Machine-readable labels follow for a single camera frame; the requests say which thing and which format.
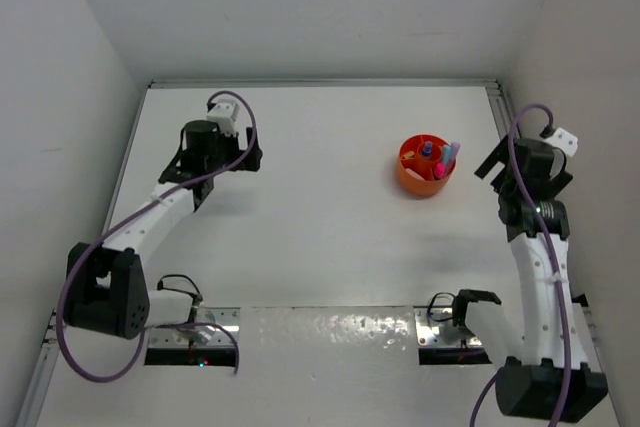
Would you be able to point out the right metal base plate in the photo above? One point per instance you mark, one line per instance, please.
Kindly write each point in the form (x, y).
(435, 330)

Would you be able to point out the orange round organizer container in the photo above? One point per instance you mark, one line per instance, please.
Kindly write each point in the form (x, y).
(415, 175)

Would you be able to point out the aluminium table edge rail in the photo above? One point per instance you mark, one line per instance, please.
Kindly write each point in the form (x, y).
(323, 82)

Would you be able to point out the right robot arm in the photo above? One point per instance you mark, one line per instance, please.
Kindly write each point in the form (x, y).
(542, 370)

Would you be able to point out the blue item in organizer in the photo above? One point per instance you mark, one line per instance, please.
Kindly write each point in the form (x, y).
(427, 150)

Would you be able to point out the blue capped glue stick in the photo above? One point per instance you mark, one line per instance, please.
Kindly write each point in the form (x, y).
(447, 154)

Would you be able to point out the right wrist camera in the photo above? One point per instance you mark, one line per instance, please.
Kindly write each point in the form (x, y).
(560, 138)

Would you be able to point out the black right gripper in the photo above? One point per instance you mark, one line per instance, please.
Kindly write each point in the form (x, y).
(500, 153)

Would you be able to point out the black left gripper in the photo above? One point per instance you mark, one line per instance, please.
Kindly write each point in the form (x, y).
(249, 163)

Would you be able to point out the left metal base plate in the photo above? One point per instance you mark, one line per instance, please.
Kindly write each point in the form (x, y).
(204, 336)

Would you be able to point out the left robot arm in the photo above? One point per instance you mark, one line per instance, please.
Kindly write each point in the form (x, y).
(106, 290)

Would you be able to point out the metal base plate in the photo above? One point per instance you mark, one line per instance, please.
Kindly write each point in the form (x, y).
(435, 330)
(204, 336)

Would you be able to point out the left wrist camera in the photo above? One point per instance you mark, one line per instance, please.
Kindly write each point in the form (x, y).
(224, 114)

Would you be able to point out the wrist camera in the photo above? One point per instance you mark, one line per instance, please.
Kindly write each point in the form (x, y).
(224, 114)
(560, 138)

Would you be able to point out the purple correction tape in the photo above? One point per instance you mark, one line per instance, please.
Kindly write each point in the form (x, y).
(454, 149)

